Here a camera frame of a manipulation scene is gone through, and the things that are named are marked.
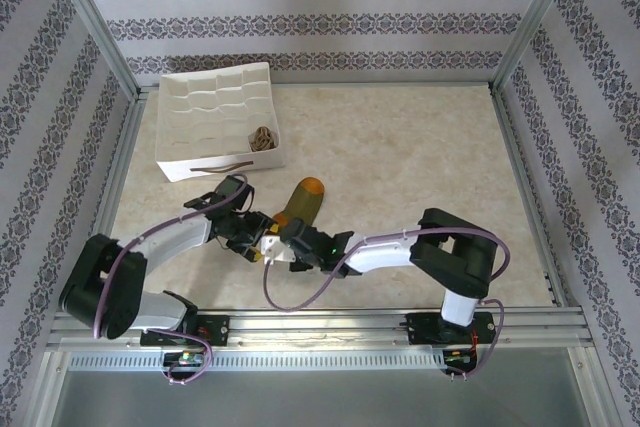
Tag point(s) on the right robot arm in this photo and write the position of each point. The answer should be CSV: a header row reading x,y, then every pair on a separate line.
x,y
450,257

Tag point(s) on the aluminium frame post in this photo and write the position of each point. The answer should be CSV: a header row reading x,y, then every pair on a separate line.
x,y
95,22
535,17

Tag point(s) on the white divided organizer box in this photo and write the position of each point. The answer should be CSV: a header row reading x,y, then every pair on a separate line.
x,y
215,117

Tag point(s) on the brown argyle sock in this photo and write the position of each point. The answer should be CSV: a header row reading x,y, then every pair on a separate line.
x,y
262,139

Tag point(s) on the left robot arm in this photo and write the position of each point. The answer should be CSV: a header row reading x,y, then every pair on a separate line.
x,y
165,247

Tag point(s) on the small circuit board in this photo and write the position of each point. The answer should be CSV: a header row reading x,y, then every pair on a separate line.
x,y
186,358
460,356

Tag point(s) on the long aluminium cross rail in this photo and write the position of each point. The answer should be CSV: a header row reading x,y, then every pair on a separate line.
x,y
320,327

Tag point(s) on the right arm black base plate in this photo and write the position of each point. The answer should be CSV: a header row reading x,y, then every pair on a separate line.
x,y
422,329

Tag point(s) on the aluminium side rail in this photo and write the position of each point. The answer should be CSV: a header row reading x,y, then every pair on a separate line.
x,y
117,187
525,172

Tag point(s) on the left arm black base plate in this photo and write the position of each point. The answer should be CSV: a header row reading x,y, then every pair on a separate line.
x,y
217,329

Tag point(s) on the green striped sock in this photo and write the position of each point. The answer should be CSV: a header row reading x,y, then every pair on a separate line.
x,y
305,202

